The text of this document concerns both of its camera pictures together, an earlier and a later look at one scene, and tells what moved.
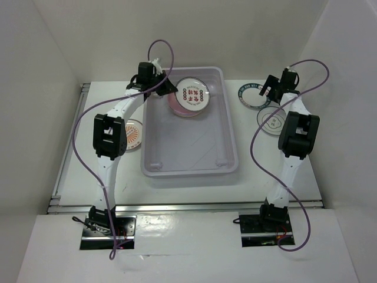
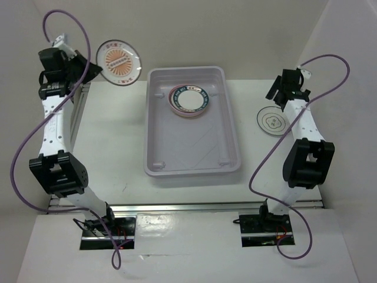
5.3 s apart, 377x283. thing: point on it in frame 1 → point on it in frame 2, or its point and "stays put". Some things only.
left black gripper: x=167 y=88 → x=93 y=71
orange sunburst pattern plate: x=134 y=134 → x=120 y=61
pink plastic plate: x=177 y=109 stays put
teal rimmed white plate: x=248 y=96 → x=191 y=98
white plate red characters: x=193 y=94 → x=172 y=101
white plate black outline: x=273 y=125 stays put
